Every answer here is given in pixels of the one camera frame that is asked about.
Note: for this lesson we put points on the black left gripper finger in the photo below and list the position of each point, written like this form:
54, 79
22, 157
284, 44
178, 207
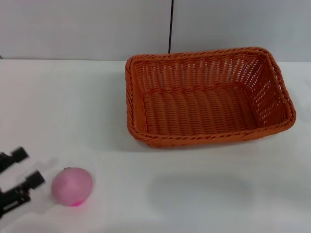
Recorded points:
35, 180
19, 154

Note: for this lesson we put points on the orange woven plastic basket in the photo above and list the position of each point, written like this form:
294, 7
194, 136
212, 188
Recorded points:
194, 111

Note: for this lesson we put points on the pink toy peach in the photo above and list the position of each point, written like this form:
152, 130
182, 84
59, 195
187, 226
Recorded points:
71, 185

